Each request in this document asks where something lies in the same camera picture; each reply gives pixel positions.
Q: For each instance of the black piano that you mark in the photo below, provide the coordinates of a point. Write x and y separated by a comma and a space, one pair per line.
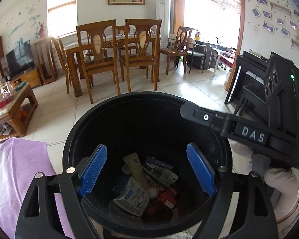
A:
249, 72

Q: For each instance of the white round shell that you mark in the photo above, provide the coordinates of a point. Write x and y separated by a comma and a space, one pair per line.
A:
154, 193

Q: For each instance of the black piano bench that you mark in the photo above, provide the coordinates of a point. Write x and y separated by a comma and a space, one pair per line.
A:
254, 97

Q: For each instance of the red flower pot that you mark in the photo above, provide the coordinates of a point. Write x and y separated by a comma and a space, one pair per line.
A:
42, 31

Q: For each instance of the tall wooden plant stand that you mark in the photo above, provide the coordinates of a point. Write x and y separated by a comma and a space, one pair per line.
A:
43, 54

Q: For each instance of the purple cloth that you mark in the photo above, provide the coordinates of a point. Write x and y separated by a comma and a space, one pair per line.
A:
54, 204

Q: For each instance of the black trash bin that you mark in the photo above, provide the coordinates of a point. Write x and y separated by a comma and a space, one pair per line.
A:
144, 119

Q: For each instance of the white plastic chair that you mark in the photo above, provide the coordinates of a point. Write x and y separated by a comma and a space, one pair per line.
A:
220, 57

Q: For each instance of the group of wall photos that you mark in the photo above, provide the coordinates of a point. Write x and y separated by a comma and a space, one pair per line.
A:
267, 26

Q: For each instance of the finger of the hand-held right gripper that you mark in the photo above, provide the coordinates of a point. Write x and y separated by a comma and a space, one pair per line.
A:
201, 115

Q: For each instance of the tan paper pouch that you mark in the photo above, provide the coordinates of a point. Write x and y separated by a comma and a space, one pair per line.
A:
135, 169

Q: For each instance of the window with blind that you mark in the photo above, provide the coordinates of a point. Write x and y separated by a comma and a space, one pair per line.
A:
62, 15

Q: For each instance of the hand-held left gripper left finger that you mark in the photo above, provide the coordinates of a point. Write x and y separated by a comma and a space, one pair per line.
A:
93, 171

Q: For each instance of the wooden dining chair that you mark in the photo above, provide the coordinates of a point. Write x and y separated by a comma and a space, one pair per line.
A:
97, 42
182, 38
120, 29
62, 54
142, 39

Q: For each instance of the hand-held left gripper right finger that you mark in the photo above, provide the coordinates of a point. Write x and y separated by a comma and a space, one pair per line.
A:
200, 169

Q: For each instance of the person's right hand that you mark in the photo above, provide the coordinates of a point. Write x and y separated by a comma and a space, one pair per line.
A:
281, 181

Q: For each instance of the red and white box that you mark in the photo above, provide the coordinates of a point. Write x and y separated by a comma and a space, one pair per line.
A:
167, 196

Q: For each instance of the pile of table ornaments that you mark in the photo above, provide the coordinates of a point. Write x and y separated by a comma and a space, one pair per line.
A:
5, 94

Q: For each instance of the black metal frame chair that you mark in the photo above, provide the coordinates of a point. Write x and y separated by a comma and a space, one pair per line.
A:
199, 54

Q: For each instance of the wooden dining table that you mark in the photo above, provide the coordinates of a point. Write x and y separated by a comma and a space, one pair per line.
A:
72, 62

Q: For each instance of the wooden television stand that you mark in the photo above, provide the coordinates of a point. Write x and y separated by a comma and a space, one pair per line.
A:
30, 78

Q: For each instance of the grey white foil pouch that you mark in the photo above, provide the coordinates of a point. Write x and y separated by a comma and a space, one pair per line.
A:
132, 199

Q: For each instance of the white standing air conditioner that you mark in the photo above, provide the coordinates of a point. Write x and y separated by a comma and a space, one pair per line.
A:
163, 25

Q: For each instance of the wooden coffee table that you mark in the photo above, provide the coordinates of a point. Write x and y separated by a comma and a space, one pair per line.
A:
17, 104

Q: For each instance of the flat screen television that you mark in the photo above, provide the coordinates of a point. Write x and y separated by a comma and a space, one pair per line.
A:
20, 58

